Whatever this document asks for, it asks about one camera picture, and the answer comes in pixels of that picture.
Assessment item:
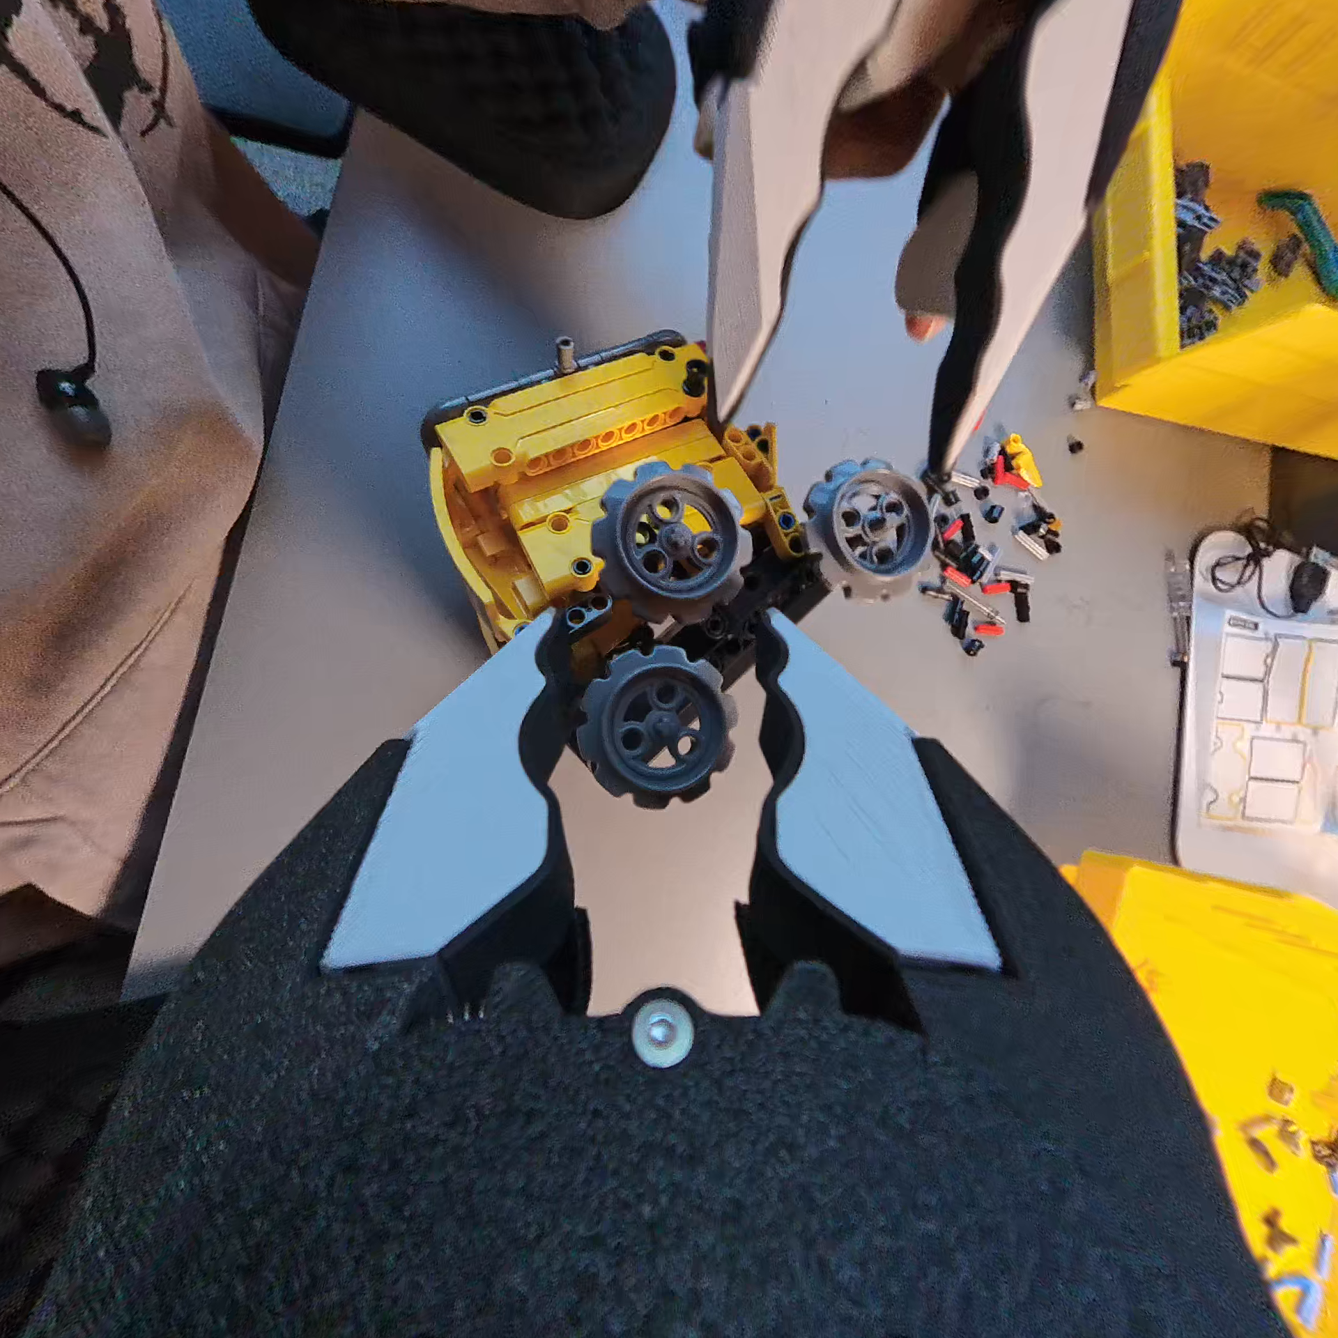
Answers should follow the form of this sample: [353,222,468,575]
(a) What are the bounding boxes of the black textured pad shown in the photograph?
[246,0,680,220]

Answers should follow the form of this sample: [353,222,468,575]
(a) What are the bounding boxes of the heap of black brick connectors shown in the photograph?
[1174,162,1310,347]

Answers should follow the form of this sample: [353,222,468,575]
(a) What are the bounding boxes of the beige printed sweatshirt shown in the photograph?
[0,0,322,944]

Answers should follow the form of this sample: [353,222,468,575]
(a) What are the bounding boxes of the yellow toy brick vehicle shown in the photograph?
[419,331,824,691]

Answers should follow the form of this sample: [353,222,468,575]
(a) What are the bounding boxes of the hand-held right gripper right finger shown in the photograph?
[742,608,1003,993]

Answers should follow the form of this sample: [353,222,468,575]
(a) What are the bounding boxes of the black flat device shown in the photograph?
[1266,450,1338,545]

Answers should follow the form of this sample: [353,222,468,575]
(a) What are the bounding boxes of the grey toy wheel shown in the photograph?
[570,644,742,812]
[803,455,942,605]
[588,461,752,625]

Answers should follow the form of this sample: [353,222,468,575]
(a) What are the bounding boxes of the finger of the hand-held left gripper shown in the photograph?
[928,0,1137,478]
[694,0,901,421]

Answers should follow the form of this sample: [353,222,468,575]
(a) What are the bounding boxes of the black earphone with cable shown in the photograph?
[0,178,114,450]

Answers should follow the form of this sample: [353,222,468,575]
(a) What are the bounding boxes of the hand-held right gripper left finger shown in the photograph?
[322,613,585,993]

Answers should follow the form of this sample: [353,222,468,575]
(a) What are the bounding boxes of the person's left forearm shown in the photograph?
[474,0,670,29]

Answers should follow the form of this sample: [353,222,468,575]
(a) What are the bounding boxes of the person's left hand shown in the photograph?
[824,0,1032,342]

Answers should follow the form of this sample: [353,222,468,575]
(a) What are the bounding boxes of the black cable with plug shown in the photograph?
[1207,514,1338,617]

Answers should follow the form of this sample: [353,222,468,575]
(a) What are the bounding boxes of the scattered small mixed brick parts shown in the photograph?
[1235,1077,1338,1334]

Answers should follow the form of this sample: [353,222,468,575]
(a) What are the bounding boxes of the yellow plastic bin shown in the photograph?
[1057,847,1338,1338]
[1091,0,1338,461]

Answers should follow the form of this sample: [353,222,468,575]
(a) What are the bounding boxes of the green plastic strap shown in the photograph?
[1257,186,1338,302]

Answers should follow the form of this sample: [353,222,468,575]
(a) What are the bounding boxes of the white desk stand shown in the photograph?
[1174,527,1338,867]

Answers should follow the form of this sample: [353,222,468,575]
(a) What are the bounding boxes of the pile of small brick pins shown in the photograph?
[921,421,1069,656]

